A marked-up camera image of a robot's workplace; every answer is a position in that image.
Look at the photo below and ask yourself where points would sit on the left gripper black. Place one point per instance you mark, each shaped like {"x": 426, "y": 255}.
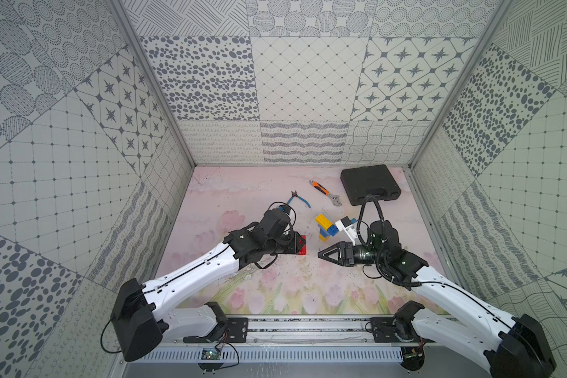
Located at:
{"x": 287, "y": 241}

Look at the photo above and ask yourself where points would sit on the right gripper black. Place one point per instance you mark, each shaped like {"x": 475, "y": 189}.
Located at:
{"x": 345, "y": 258}

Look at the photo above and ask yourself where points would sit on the red lego brick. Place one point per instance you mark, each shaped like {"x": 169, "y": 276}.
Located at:
{"x": 302, "y": 246}

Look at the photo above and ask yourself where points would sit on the blue small lego brick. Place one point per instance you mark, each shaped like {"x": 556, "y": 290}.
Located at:
{"x": 332, "y": 230}

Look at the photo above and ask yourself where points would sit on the light blue lego brick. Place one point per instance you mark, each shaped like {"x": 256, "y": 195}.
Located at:
{"x": 326, "y": 230}

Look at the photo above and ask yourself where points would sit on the yellow long lego brick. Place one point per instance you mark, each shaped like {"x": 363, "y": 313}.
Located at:
{"x": 323, "y": 222}

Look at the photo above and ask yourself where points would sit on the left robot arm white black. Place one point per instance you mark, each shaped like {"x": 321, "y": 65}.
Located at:
{"x": 145, "y": 314}

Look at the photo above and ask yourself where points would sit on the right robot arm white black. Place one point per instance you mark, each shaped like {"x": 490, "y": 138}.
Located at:
{"x": 500, "y": 343}

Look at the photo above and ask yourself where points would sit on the black plastic tool case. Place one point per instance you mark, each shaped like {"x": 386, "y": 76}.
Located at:
{"x": 375, "y": 180}

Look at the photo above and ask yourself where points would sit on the floral pink table mat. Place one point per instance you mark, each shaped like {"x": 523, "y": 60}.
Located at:
{"x": 222, "y": 199}

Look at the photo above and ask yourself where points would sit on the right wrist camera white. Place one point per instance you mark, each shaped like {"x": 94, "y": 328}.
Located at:
{"x": 348, "y": 226}

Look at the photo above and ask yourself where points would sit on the teal handled pliers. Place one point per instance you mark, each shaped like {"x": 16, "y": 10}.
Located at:
{"x": 294, "y": 195}

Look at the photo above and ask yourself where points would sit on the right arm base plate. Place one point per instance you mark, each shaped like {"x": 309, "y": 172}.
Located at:
{"x": 384, "y": 330}

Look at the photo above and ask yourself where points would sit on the aluminium rail frame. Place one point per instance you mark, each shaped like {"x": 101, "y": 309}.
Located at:
{"x": 268, "y": 329}

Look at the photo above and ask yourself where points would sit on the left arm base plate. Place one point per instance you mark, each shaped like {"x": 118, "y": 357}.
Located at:
{"x": 234, "y": 330}

